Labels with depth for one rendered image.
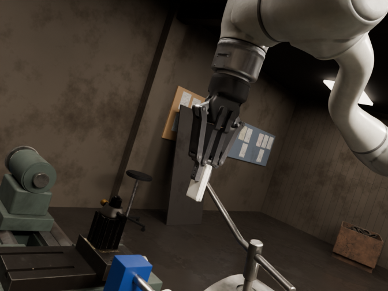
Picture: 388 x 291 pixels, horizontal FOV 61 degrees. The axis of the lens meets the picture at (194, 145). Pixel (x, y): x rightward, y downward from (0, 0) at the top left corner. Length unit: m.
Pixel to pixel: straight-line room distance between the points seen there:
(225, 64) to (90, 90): 3.85
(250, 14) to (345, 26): 0.16
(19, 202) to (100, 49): 3.15
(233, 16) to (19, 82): 3.54
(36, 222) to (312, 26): 1.30
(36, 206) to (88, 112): 2.99
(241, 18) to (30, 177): 1.11
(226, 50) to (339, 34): 0.19
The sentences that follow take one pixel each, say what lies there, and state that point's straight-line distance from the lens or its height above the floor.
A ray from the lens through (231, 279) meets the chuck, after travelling 0.61.
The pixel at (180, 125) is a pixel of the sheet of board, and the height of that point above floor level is 1.49.
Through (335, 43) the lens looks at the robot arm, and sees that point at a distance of 0.53.
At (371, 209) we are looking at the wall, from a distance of 8.11.
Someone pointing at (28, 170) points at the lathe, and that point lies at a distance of 1.47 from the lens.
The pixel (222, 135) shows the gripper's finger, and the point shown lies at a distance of 0.62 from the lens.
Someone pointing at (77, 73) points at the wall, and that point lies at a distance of 4.28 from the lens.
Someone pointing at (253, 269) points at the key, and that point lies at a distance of 0.57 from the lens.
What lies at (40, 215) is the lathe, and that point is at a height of 0.92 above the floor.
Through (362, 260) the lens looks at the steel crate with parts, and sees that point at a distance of 7.01.
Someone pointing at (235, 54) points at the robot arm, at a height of 1.60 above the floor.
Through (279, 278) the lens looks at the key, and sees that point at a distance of 0.51.
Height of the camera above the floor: 1.46
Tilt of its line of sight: 2 degrees down
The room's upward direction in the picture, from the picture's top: 18 degrees clockwise
